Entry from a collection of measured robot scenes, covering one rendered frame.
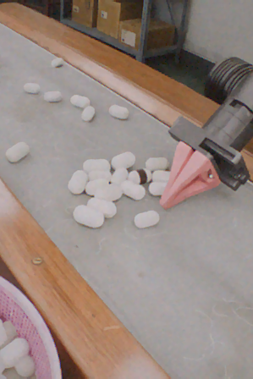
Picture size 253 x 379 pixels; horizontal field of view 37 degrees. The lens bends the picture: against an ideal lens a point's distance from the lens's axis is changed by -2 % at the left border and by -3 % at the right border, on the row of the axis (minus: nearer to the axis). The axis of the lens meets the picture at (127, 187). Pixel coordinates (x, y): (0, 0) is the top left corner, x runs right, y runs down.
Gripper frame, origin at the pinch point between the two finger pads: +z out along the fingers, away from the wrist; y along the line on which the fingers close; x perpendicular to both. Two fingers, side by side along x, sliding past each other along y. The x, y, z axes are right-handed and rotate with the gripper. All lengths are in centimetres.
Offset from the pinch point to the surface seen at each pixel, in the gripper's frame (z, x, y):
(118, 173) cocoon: 1.3, -1.3, -7.4
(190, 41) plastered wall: -119, 171, -172
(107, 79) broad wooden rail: -12.1, 10.6, -34.4
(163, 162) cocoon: -4.1, 3.4, -6.4
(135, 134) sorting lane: -5.5, 6.8, -16.2
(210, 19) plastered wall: -133, 154, -158
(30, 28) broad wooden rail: -13, 10, -70
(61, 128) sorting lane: 1.6, 0.9, -24.0
